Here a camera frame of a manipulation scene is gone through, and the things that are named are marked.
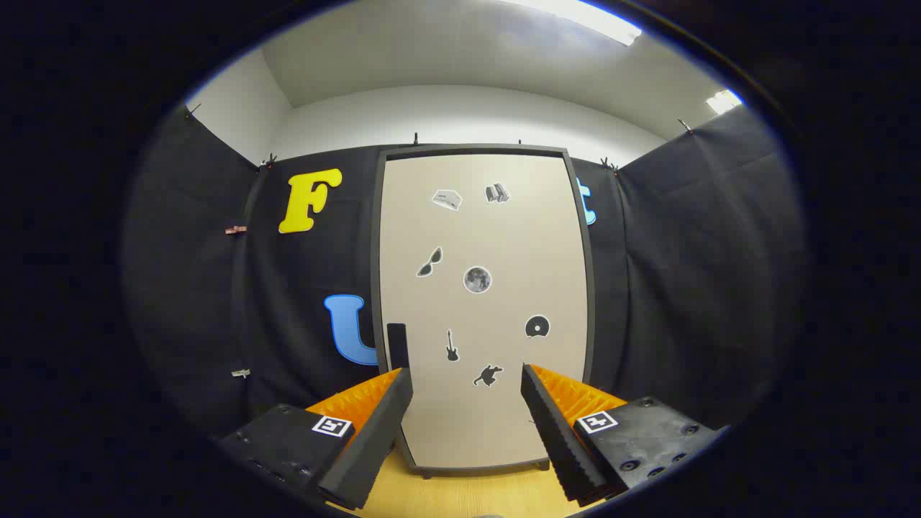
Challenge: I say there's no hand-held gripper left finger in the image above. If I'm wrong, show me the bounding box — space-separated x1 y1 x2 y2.
216 367 414 512

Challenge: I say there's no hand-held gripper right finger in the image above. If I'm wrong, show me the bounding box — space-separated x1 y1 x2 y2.
521 363 724 504

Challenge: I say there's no black backdrop cloth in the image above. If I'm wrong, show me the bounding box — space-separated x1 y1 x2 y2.
122 104 807 440

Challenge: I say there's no beige cabinet door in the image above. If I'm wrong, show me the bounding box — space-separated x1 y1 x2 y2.
379 153 589 470

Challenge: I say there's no small ceiling light panel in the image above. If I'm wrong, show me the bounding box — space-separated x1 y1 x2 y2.
706 89 743 115

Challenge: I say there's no black door handle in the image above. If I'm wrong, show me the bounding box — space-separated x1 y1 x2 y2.
386 323 410 371

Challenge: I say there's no long ceiling light panel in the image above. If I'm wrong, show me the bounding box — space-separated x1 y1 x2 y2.
504 0 643 47

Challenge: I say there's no grey cabinet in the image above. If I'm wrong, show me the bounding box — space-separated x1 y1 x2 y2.
369 144 596 479

